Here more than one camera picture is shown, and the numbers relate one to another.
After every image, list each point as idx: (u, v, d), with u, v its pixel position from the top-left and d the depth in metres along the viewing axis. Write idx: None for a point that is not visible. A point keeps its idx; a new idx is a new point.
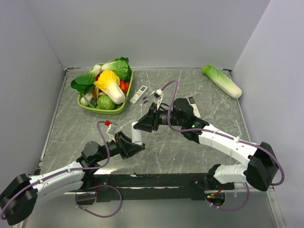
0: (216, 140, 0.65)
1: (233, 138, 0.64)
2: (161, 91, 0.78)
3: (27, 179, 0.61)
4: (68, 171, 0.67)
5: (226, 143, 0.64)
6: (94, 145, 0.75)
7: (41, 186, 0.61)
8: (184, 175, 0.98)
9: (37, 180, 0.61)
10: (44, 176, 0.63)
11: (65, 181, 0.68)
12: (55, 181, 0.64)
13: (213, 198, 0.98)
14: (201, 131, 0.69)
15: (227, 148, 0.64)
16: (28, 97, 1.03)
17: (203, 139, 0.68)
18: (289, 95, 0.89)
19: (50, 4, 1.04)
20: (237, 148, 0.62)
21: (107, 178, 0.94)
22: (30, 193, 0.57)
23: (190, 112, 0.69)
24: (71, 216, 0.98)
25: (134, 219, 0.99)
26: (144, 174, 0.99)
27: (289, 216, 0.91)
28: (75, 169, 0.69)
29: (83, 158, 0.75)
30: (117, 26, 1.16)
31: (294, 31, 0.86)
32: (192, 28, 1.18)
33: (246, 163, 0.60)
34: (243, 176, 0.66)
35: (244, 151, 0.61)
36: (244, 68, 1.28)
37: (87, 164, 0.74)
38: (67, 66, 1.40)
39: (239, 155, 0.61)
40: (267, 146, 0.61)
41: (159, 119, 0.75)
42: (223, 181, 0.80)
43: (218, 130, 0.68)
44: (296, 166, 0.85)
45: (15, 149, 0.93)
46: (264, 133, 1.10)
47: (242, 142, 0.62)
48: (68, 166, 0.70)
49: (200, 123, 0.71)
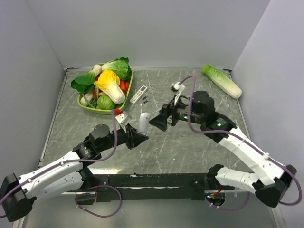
0: (242, 150, 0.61)
1: (262, 154, 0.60)
2: (179, 85, 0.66)
3: (16, 180, 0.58)
4: (61, 164, 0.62)
5: (253, 156, 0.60)
6: (103, 130, 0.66)
7: (31, 186, 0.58)
8: (185, 175, 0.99)
9: (26, 180, 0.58)
10: (35, 174, 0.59)
11: (61, 174, 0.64)
12: (47, 177, 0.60)
13: (213, 198, 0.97)
14: (228, 134, 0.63)
15: (251, 161, 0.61)
16: (28, 97, 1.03)
17: (227, 143, 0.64)
18: (289, 95, 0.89)
19: (50, 3, 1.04)
20: (263, 166, 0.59)
21: (107, 179, 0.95)
22: (19, 195, 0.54)
23: (211, 106, 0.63)
24: (71, 216, 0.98)
25: (134, 220, 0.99)
26: (144, 174, 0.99)
27: (289, 216, 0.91)
28: (70, 161, 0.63)
29: (81, 145, 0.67)
30: (117, 26, 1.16)
31: (294, 31, 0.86)
32: (192, 28, 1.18)
33: (268, 182, 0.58)
34: (250, 187, 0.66)
35: (270, 171, 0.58)
36: (244, 68, 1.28)
37: (85, 151, 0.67)
38: (67, 66, 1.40)
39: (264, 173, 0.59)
40: (293, 170, 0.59)
41: (177, 115, 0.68)
42: (223, 183, 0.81)
43: (247, 138, 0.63)
44: (295, 166, 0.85)
45: (14, 150, 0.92)
46: (263, 133, 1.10)
47: (270, 161, 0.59)
48: (62, 159, 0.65)
49: (226, 123, 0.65)
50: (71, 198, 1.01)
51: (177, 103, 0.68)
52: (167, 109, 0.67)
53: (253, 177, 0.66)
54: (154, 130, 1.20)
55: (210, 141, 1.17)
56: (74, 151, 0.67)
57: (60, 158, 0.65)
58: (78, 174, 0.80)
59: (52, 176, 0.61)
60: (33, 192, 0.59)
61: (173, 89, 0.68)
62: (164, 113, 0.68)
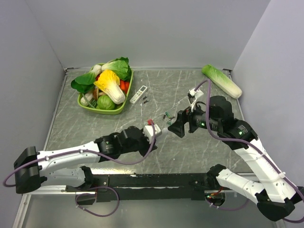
0: (260, 165, 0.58)
1: (279, 173, 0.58)
2: (195, 91, 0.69)
3: (35, 154, 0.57)
4: (81, 152, 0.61)
5: (269, 173, 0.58)
6: (134, 131, 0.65)
7: (47, 165, 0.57)
8: (185, 175, 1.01)
9: (44, 156, 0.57)
10: (54, 154, 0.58)
11: (78, 161, 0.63)
12: (64, 160, 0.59)
13: (213, 198, 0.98)
14: (248, 145, 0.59)
15: (266, 176, 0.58)
16: (28, 97, 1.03)
17: (245, 153, 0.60)
18: (289, 95, 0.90)
19: (49, 3, 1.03)
20: (277, 184, 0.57)
21: (107, 178, 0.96)
22: (33, 170, 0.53)
23: (229, 112, 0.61)
24: (71, 216, 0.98)
25: (134, 220, 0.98)
26: (144, 175, 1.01)
27: (289, 216, 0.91)
28: (89, 151, 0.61)
29: (103, 139, 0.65)
30: (117, 26, 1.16)
31: (295, 31, 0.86)
32: (192, 27, 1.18)
33: (276, 199, 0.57)
34: (252, 196, 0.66)
35: (283, 190, 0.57)
36: (244, 68, 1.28)
37: (106, 146, 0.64)
38: (67, 66, 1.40)
39: (275, 190, 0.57)
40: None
41: (194, 120, 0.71)
42: (224, 185, 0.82)
43: (266, 153, 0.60)
44: (295, 166, 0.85)
45: (15, 150, 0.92)
46: (263, 133, 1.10)
47: (285, 180, 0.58)
48: (82, 147, 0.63)
49: (248, 132, 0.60)
50: (71, 198, 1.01)
51: (194, 110, 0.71)
52: (183, 115, 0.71)
53: (257, 187, 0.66)
54: None
55: (210, 141, 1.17)
56: (95, 142, 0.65)
57: (80, 146, 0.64)
58: (82, 172, 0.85)
59: (68, 161, 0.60)
60: (46, 171, 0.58)
61: (189, 95, 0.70)
62: (181, 119, 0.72)
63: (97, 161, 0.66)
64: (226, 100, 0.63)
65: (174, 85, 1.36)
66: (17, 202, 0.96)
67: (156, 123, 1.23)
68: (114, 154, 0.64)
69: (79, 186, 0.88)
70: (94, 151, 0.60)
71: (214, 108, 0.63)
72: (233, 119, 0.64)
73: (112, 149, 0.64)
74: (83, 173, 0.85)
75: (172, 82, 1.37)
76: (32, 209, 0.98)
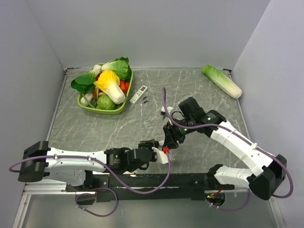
0: (232, 141, 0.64)
1: (250, 144, 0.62)
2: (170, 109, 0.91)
3: (46, 149, 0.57)
4: (89, 159, 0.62)
5: (242, 147, 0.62)
6: (146, 154, 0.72)
7: (53, 163, 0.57)
8: (185, 175, 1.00)
9: (53, 155, 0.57)
10: (63, 154, 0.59)
11: (83, 167, 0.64)
12: (71, 163, 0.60)
13: (213, 198, 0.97)
14: (217, 127, 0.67)
15: (241, 152, 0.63)
16: (28, 97, 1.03)
17: (217, 136, 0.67)
18: (289, 95, 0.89)
19: (49, 3, 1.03)
20: (252, 156, 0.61)
21: (107, 178, 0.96)
22: (38, 166, 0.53)
23: (195, 106, 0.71)
24: (71, 216, 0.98)
25: (134, 219, 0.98)
26: (144, 175, 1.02)
27: (289, 216, 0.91)
28: (96, 161, 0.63)
29: (113, 152, 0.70)
30: (117, 26, 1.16)
31: (294, 32, 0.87)
32: (192, 28, 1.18)
33: (257, 172, 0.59)
34: (245, 182, 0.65)
35: (259, 160, 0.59)
36: (244, 68, 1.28)
37: (114, 159, 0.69)
38: (67, 66, 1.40)
39: (252, 162, 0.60)
40: (283, 160, 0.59)
41: (177, 130, 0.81)
42: (222, 181, 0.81)
43: (235, 130, 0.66)
44: (295, 166, 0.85)
45: (15, 149, 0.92)
46: (263, 133, 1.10)
47: (259, 150, 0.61)
48: (91, 155, 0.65)
49: (216, 117, 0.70)
50: (71, 198, 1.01)
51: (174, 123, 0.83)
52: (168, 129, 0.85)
53: (249, 172, 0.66)
54: (154, 130, 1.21)
55: (210, 141, 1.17)
56: (105, 154, 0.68)
57: (90, 153, 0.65)
58: (83, 175, 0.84)
59: (74, 166, 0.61)
60: (49, 168, 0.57)
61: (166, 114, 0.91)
62: (167, 132, 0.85)
63: (101, 170, 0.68)
64: (191, 97, 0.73)
65: (174, 85, 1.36)
66: (17, 202, 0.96)
67: (156, 123, 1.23)
68: (119, 168, 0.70)
69: (79, 186, 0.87)
70: (101, 163, 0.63)
71: (182, 107, 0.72)
72: (202, 111, 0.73)
73: (118, 164, 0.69)
74: (84, 175, 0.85)
75: (172, 82, 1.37)
76: (32, 209, 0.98)
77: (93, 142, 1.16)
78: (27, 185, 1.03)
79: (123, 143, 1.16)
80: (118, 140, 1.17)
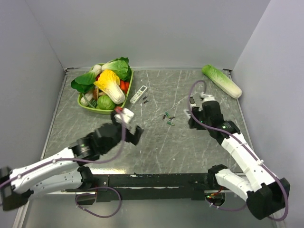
0: (239, 152, 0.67)
1: (256, 159, 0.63)
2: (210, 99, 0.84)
3: (7, 175, 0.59)
4: (53, 162, 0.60)
5: (247, 160, 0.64)
6: (108, 128, 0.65)
7: (20, 183, 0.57)
8: (185, 176, 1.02)
9: (16, 175, 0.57)
10: (26, 170, 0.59)
11: (56, 171, 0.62)
12: (38, 174, 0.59)
13: (213, 198, 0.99)
14: (229, 136, 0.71)
15: (245, 165, 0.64)
16: (28, 97, 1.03)
17: (228, 144, 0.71)
18: (289, 95, 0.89)
19: (49, 3, 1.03)
20: (255, 170, 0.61)
21: (107, 178, 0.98)
22: (7, 191, 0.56)
23: (216, 110, 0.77)
24: (71, 216, 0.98)
25: (133, 220, 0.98)
26: (144, 174, 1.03)
27: (289, 216, 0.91)
28: (61, 159, 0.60)
29: (78, 142, 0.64)
30: (117, 26, 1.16)
31: (294, 32, 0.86)
32: (191, 27, 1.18)
33: (255, 187, 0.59)
34: (244, 194, 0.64)
35: (261, 176, 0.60)
36: (244, 68, 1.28)
37: (82, 149, 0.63)
38: (67, 66, 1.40)
39: (253, 177, 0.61)
40: (286, 184, 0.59)
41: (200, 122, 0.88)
42: (221, 183, 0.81)
43: (246, 144, 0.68)
44: (296, 166, 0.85)
45: (14, 149, 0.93)
46: (263, 133, 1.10)
47: (263, 167, 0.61)
48: (57, 156, 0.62)
49: (232, 127, 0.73)
50: (71, 198, 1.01)
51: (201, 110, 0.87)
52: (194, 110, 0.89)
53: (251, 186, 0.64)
54: (154, 130, 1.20)
55: (210, 141, 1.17)
56: (70, 148, 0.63)
57: (54, 155, 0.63)
58: (78, 174, 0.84)
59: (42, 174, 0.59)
60: (23, 188, 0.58)
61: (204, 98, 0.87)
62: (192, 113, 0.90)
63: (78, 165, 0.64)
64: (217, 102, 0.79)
65: (174, 85, 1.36)
66: None
67: (156, 123, 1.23)
68: (93, 156, 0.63)
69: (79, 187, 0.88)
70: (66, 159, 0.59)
71: (204, 107, 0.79)
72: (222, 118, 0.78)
73: (90, 151, 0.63)
74: (80, 174, 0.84)
75: (172, 82, 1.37)
76: (32, 209, 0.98)
77: None
78: None
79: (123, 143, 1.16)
80: None
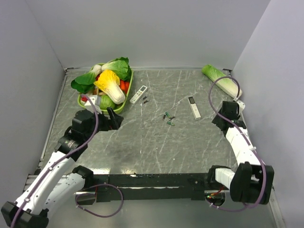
0: (236, 138, 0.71)
1: (250, 145, 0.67)
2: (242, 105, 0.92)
3: (14, 205, 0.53)
4: (50, 169, 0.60)
5: (242, 145, 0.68)
6: (82, 114, 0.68)
7: (32, 204, 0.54)
8: (184, 175, 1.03)
9: (23, 200, 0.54)
10: (29, 193, 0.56)
11: (57, 178, 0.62)
12: (43, 188, 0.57)
13: (213, 198, 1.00)
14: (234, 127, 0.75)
15: (238, 149, 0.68)
16: (28, 97, 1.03)
17: (230, 132, 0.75)
18: (289, 95, 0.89)
19: (50, 3, 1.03)
20: (244, 153, 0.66)
21: (107, 179, 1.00)
22: (25, 216, 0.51)
23: (232, 109, 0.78)
24: (71, 216, 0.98)
25: (133, 220, 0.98)
26: (144, 174, 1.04)
27: (289, 216, 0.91)
28: (57, 163, 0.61)
29: (61, 142, 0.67)
30: (117, 26, 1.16)
31: (294, 32, 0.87)
32: (192, 27, 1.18)
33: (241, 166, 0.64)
34: None
35: (247, 158, 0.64)
36: (244, 68, 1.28)
37: (68, 144, 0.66)
38: (67, 66, 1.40)
39: (241, 158, 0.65)
40: (270, 170, 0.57)
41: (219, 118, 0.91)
42: (218, 179, 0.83)
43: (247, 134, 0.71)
44: (296, 166, 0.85)
45: (15, 150, 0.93)
46: (263, 133, 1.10)
47: (253, 152, 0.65)
48: (49, 164, 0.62)
49: (240, 123, 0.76)
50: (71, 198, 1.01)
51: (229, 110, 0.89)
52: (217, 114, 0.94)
53: None
54: (154, 130, 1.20)
55: (210, 141, 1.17)
56: (58, 150, 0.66)
57: (46, 164, 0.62)
58: (77, 175, 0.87)
59: (48, 184, 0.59)
60: (37, 209, 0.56)
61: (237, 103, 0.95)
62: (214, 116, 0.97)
63: (72, 162, 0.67)
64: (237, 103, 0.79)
65: (174, 85, 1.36)
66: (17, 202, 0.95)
67: (156, 123, 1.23)
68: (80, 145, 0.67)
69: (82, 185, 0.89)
70: (60, 160, 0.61)
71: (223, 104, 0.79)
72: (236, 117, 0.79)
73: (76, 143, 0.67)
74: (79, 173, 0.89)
75: (172, 82, 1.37)
76: None
77: (93, 142, 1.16)
78: (28, 185, 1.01)
79: (123, 143, 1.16)
80: (118, 140, 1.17)
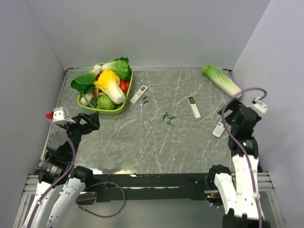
0: (241, 175, 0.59)
1: (255, 191, 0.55)
2: None
3: None
4: (39, 203, 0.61)
5: (245, 187, 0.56)
6: (56, 138, 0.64)
7: None
8: (184, 175, 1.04)
9: None
10: None
11: (51, 203, 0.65)
12: (37, 222, 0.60)
13: (213, 198, 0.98)
14: (242, 154, 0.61)
15: (241, 190, 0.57)
16: (28, 97, 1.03)
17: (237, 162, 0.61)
18: (289, 95, 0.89)
19: (50, 4, 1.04)
20: (246, 198, 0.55)
21: (107, 178, 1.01)
22: None
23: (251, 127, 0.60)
24: (70, 216, 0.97)
25: (133, 220, 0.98)
26: (144, 174, 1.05)
27: (289, 216, 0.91)
28: (43, 196, 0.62)
29: (42, 172, 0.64)
30: (117, 26, 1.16)
31: (293, 32, 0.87)
32: (192, 28, 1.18)
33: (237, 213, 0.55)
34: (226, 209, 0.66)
35: (246, 206, 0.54)
36: (244, 67, 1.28)
37: (51, 172, 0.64)
38: (67, 66, 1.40)
39: (241, 205, 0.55)
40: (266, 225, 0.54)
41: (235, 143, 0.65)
42: (216, 183, 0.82)
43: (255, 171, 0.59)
44: (296, 166, 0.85)
45: (14, 150, 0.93)
46: (263, 133, 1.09)
47: (256, 201, 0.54)
48: (37, 196, 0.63)
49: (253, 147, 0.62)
50: None
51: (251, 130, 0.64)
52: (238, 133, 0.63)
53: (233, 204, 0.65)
54: (154, 130, 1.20)
55: (210, 141, 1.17)
56: (42, 181, 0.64)
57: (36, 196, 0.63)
58: (76, 181, 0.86)
59: (42, 216, 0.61)
60: None
61: None
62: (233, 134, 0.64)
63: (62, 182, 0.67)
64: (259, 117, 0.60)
65: (174, 85, 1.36)
66: (17, 202, 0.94)
67: (156, 123, 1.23)
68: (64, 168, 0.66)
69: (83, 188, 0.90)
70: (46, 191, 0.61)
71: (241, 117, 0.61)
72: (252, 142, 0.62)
73: (59, 169, 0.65)
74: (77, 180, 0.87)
75: (172, 82, 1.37)
76: None
77: (93, 142, 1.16)
78: (27, 185, 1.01)
79: (122, 143, 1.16)
80: (118, 140, 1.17)
